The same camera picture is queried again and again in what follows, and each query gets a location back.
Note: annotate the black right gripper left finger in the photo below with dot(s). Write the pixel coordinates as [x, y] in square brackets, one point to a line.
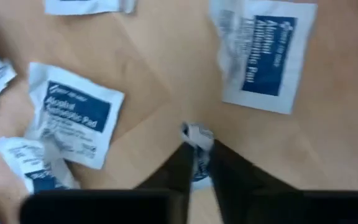
[172, 180]

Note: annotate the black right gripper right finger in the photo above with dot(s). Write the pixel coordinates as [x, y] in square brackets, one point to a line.
[238, 186]

